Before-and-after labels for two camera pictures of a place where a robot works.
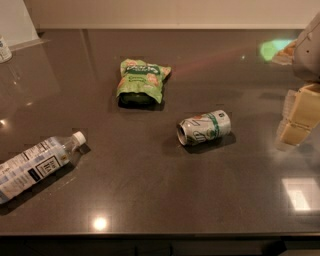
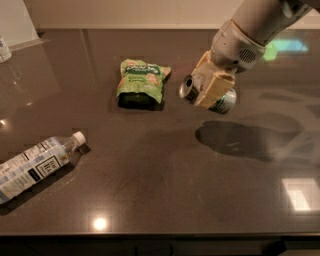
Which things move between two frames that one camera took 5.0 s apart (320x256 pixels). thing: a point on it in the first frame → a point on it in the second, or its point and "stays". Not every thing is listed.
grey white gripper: [309, 53] → [234, 47]
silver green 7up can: [203, 128] → [189, 94]
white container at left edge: [5, 53] stays
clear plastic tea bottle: [38, 162] stays
